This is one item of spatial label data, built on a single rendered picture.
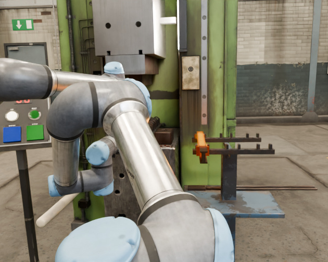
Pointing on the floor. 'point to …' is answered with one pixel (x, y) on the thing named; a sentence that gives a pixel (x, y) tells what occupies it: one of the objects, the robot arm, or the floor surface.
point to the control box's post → (23, 167)
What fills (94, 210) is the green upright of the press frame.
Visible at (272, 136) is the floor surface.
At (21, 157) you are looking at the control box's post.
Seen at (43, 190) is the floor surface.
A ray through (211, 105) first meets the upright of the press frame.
